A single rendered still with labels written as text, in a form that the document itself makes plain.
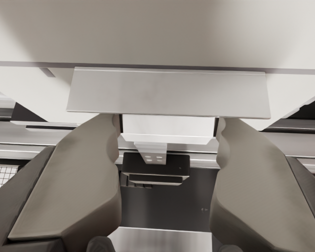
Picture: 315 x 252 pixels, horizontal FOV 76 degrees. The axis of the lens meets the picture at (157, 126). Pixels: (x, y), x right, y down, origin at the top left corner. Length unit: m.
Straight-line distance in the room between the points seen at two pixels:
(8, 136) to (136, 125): 0.41
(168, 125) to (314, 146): 0.40
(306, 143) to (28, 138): 0.58
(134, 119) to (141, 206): 0.55
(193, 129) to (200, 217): 0.54
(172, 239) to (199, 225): 0.51
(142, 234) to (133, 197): 0.51
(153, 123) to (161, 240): 0.09
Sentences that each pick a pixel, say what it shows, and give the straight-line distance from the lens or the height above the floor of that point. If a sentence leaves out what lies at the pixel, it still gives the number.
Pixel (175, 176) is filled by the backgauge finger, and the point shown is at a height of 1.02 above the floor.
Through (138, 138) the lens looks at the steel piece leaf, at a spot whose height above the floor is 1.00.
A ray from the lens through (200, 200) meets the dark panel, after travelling 0.69.
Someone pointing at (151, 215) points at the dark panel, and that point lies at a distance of 0.68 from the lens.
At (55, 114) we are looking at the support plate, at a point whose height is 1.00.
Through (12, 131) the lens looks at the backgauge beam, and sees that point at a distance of 0.54.
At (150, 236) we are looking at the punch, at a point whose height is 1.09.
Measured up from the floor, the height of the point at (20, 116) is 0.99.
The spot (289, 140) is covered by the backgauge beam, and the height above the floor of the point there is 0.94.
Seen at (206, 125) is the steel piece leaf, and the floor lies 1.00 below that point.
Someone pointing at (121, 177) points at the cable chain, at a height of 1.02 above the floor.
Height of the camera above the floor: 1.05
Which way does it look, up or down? 18 degrees down
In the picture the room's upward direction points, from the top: 177 degrees counter-clockwise
